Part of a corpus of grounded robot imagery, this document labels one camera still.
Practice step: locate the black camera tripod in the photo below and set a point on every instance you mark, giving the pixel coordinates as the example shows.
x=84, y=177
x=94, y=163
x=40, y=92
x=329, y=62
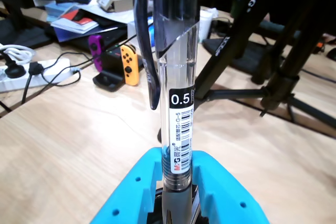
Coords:
x=232, y=35

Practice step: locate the blue and red booklet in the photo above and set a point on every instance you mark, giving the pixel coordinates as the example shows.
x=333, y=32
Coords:
x=76, y=23

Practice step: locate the orange joy-con controller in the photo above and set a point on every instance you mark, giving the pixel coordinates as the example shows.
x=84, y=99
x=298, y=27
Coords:
x=130, y=64

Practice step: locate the clear pen with grey grip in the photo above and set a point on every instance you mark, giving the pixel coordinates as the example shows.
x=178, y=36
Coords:
x=178, y=72

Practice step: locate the black monitor stand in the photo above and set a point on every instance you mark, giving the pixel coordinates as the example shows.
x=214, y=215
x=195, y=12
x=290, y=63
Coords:
x=23, y=37

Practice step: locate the white cylindrical container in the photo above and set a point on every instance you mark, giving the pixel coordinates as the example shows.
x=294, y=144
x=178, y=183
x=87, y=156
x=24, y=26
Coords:
x=206, y=27

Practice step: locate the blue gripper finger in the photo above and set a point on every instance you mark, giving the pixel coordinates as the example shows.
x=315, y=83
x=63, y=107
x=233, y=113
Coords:
x=134, y=195
x=225, y=197

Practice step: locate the black power plug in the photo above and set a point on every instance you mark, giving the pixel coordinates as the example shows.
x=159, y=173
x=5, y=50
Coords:
x=35, y=68
x=14, y=70

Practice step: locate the white power strip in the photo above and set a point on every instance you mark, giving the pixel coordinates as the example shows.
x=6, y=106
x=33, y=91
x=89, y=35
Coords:
x=15, y=83

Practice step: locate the black joy-con charging dock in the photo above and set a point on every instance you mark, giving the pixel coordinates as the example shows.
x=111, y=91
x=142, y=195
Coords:
x=107, y=82

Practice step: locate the purple joy-con controller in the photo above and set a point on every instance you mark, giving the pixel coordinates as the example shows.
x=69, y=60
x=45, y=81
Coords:
x=95, y=45

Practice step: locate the stack of books and papers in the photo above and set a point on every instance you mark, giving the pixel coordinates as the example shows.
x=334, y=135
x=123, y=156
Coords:
x=68, y=36

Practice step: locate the cardboard box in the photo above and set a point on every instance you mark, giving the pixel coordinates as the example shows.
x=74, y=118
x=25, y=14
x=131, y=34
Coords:
x=122, y=2

